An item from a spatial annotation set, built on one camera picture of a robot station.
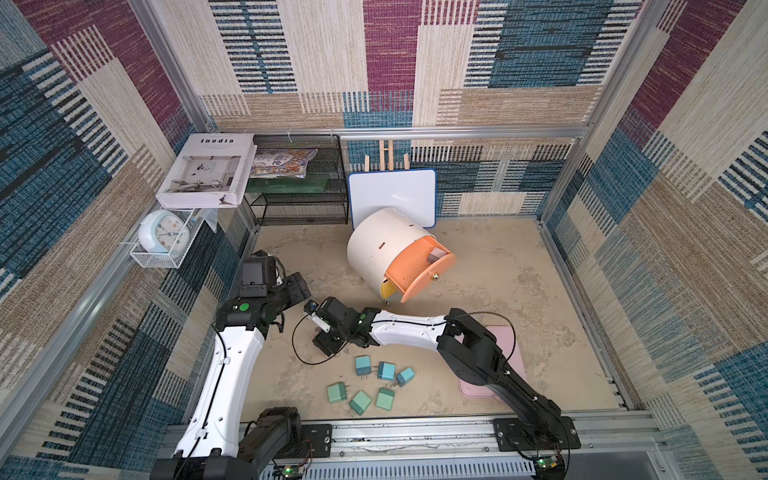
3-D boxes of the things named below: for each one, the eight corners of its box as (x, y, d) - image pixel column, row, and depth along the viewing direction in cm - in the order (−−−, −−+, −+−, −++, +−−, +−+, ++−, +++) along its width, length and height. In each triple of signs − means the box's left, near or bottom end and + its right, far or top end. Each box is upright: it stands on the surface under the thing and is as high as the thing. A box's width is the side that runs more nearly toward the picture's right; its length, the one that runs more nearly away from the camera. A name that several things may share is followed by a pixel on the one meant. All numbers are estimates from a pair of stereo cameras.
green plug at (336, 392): (329, 404, 81) (328, 402, 79) (326, 387, 84) (325, 385, 82) (348, 398, 82) (347, 396, 80) (345, 382, 85) (344, 379, 83)
